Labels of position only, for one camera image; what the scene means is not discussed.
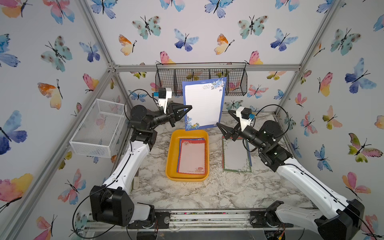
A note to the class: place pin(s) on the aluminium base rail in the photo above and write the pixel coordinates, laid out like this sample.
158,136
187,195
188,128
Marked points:
243,224

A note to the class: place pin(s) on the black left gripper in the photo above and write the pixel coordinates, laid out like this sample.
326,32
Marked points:
172,115

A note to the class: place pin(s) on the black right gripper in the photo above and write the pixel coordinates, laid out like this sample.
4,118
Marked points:
234,133

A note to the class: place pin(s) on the black wire wall basket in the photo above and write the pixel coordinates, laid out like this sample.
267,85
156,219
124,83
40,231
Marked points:
173,75

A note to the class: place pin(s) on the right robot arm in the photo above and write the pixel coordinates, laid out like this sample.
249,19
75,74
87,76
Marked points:
336,217

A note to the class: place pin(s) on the blue floral stationery paper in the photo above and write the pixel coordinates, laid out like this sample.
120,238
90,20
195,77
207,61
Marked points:
249,158

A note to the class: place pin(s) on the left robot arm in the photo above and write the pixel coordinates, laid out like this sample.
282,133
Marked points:
111,203

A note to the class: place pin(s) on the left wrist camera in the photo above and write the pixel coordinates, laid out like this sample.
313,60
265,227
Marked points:
161,98

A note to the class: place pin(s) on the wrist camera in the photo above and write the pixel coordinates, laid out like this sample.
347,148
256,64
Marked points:
161,98
245,116

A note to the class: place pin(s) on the yellow plastic storage box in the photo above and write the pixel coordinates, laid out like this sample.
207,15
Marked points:
173,155

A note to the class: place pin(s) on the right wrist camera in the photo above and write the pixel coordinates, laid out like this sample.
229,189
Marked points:
245,116

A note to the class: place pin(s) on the red stationery paper bottom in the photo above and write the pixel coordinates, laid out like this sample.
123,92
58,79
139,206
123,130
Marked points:
192,157

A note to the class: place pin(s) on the white mesh wall basket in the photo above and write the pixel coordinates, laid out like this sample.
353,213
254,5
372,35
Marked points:
98,132

